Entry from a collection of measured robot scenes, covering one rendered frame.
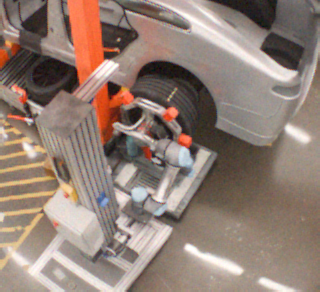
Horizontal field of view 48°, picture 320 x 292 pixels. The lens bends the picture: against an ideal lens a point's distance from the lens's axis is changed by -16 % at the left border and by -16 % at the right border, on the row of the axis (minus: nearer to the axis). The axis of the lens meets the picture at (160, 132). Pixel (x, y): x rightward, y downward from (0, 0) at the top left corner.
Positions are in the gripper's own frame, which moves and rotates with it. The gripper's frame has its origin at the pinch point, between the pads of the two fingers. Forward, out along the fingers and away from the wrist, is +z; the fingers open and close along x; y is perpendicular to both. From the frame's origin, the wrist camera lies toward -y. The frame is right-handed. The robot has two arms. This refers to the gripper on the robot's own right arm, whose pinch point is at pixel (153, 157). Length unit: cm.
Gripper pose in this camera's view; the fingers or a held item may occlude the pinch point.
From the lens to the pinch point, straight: 334.8
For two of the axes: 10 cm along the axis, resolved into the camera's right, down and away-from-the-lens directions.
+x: -5.0, 6.9, -5.2
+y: -0.1, -6.0, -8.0
